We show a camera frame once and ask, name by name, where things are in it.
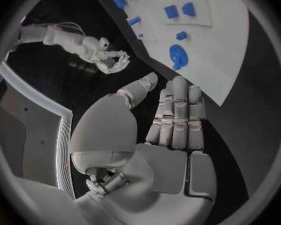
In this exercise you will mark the blue gear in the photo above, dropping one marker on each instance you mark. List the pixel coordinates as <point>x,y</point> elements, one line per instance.
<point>178,56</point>

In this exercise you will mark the blue plug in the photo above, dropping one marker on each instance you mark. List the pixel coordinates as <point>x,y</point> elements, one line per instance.
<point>189,9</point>

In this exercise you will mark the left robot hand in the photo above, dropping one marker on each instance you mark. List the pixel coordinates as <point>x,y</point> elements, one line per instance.
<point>168,165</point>

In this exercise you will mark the blue square block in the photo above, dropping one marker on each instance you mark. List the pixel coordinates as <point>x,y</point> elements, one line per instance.
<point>171,12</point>

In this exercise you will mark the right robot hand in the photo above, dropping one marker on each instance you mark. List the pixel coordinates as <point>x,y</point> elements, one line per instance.
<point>110,61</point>

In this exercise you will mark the small blue peg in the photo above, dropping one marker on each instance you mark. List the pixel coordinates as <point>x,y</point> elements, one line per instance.
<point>140,35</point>

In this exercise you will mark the blue short cylinder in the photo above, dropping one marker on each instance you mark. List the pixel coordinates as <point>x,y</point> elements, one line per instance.
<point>134,21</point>

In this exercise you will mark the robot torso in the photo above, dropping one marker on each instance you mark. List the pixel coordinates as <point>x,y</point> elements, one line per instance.
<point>37,120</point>

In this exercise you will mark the white task board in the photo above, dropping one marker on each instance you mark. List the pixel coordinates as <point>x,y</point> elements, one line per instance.
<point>215,46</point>

